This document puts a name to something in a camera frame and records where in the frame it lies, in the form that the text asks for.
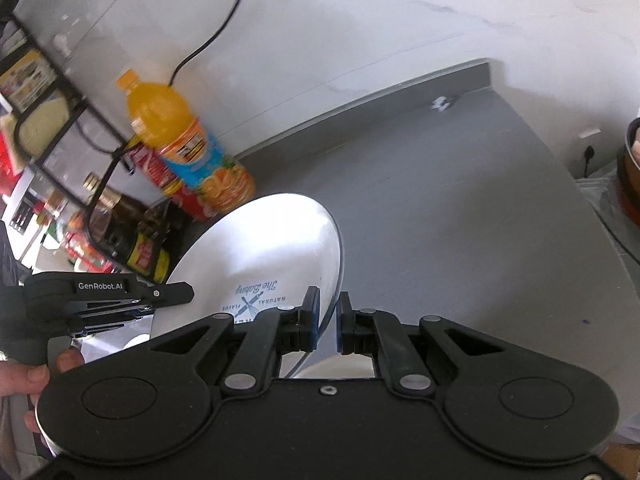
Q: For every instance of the brown trash bin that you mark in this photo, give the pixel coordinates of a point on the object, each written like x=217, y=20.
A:
x=631, y=185

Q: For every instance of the red cola bottle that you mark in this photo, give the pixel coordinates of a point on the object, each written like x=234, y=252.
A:
x=190, y=195

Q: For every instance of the dark soy sauce bottle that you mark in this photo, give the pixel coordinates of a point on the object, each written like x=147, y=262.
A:
x=125, y=230

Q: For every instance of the person's left hand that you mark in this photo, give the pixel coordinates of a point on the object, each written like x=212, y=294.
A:
x=25, y=377

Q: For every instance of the beige food packet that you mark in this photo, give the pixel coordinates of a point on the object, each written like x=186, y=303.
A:
x=45, y=122

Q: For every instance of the orange juice bottle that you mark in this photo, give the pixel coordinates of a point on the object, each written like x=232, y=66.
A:
x=165, y=115

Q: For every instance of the white wall socket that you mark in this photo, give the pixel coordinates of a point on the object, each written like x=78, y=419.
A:
x=590, y=131

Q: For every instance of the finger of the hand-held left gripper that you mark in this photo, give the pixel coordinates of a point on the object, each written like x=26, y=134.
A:
x=110, y=319
x=172, y=294

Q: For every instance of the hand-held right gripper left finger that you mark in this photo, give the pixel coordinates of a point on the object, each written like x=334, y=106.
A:
x=310, y=315

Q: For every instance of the yellow printed packet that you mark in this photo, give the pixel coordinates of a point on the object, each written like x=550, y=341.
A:
x=27, y=80

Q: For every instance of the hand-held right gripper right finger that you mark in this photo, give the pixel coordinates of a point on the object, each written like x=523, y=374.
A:
x=342, y=320

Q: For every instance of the black wall plug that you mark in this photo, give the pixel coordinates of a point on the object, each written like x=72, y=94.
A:
x=590, y=154

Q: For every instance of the white plate crossed utensils print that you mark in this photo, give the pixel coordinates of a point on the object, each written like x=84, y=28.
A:
x=260, y=240

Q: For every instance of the small white clip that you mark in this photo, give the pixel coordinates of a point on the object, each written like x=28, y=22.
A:
x=440, y=103

